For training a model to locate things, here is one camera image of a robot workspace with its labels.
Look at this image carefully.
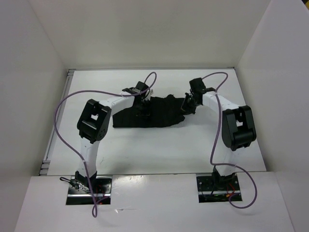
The black pleated skirt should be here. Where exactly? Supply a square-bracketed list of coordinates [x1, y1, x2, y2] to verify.
[112, 94, 185, 129]

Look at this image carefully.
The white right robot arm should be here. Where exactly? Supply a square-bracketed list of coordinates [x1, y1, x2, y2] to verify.
[181, 78, 256, 190]

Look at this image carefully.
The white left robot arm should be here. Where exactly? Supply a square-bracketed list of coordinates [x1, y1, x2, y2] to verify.
[75, 81, 153, 193]

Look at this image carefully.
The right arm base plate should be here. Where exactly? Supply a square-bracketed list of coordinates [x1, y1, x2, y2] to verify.
[196, 174, 242, 203]

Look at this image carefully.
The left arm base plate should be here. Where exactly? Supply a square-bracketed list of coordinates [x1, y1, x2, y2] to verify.
[61, 175, 112, 205]

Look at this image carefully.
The aluminium frame rail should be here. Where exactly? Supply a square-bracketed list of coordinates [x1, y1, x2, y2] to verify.
[38, 69, 75, 176]

